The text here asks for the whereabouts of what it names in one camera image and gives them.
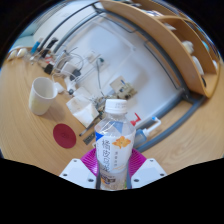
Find grey metal desk frame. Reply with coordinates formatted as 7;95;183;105
39;0;206;153

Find white tissue pack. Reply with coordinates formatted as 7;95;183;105
65;87;100;128

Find wooden shelf unit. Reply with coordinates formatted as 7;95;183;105
99;0;221;99

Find flat round red coaster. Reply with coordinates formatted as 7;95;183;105
52;123;77;149

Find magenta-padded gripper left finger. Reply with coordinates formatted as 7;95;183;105
59;148;100;190

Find small blue bottle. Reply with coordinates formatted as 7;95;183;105
30;40;42;55

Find clear plastic drink bottle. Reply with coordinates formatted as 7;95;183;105
94;98;137;191

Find white power strip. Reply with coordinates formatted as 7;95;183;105
64;78;79;96

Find cream paper cup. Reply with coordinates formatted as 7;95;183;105
28;76;59;116

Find dark ruler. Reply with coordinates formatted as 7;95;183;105
79;118;101;145

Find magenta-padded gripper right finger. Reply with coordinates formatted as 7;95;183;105
127;148;168;190

